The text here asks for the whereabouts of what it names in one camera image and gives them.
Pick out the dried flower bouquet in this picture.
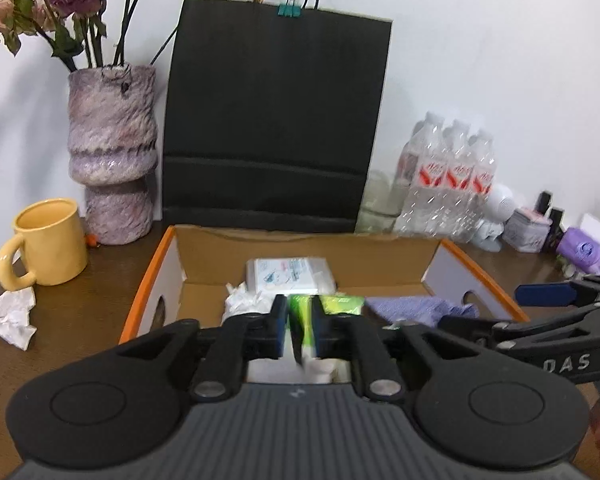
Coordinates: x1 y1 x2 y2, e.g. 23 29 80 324
0 0 181 73

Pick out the grey metal tin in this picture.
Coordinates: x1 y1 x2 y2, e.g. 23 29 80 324
502 207 552 254

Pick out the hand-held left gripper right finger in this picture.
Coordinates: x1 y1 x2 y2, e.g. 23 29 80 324
311 296 487 403

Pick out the green packet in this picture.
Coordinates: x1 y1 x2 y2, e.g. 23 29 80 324
287 294 366 364

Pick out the white round device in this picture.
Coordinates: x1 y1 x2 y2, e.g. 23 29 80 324
472 184 519 252

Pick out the fluffy white tissue wad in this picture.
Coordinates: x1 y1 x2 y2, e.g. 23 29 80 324
222 282 277 322

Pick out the crumpled white paper tissue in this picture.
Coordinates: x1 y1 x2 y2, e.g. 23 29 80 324
0 287 38 350

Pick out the black paper bag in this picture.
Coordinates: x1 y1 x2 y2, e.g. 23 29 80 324
161 0 394 234

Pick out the yellow ceramic mug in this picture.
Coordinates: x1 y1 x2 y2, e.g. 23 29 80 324
0 198 89 292

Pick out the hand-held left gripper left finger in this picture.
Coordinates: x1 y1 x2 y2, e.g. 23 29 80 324
111 294 289 403

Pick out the purple cloth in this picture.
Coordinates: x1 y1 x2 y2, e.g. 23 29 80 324
365 295 479 324

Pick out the orange cardboard shoe box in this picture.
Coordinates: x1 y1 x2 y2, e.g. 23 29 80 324
119 225 531 346

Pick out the purple tissue packet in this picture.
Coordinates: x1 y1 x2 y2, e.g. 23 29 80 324
556 227 600 274

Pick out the clear plastic water bottle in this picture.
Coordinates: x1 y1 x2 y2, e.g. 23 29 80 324
430 119 472 237
459 130 497 242
396 112 447 234

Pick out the clear glass jar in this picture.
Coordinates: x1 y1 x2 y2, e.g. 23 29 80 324
357 170 411 234

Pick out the purple textured ceramic vase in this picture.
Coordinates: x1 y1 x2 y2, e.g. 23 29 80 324
68 64 159 246

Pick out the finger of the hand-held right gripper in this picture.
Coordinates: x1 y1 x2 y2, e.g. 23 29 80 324
514 274 600 309
437 305 600 356

